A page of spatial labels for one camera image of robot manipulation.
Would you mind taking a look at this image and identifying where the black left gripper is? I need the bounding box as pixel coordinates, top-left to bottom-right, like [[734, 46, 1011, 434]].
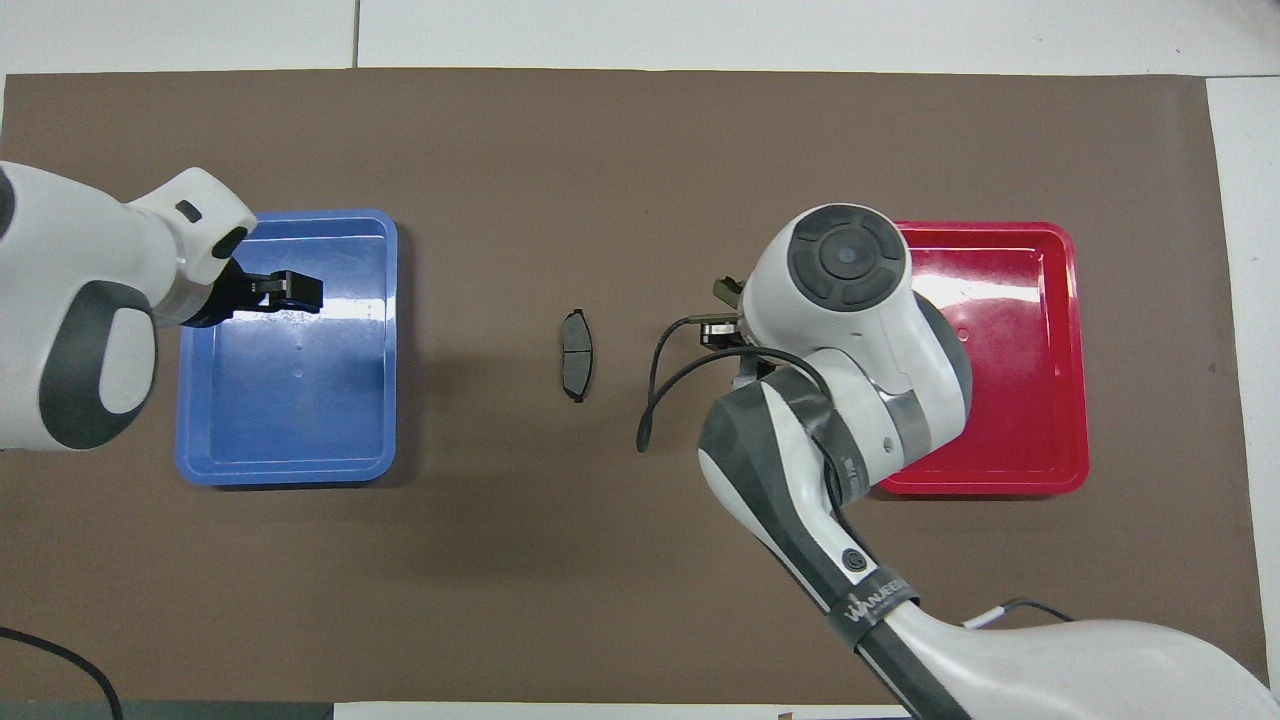
[[184, 257, 324, 330]]

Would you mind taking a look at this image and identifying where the grey brake pad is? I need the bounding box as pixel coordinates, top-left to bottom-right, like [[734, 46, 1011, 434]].
[[559, 308, 595, 404]]

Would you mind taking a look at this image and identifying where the blue plastic tray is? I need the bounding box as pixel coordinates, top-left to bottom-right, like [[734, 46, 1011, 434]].
[[175, 208, 399, 488]]

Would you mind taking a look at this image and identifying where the brown table mat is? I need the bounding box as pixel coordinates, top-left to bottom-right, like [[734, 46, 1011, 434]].
[[0, 68, 1271, 706]]

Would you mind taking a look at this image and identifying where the red plastic tray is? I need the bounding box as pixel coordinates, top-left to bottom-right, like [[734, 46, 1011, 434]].
[[875, 220, 1091, 498]]

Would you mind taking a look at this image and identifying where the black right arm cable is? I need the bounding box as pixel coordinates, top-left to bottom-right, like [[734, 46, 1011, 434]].
[[636, 317, 833, 454]]

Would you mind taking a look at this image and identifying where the thin cable with white end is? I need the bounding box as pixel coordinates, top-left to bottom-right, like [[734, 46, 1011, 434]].
[[963, 597, 1077, 630]]

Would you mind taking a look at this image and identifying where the black cable on floor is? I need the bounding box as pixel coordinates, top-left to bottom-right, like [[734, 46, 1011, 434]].
[[0, 627, 126, 720]]

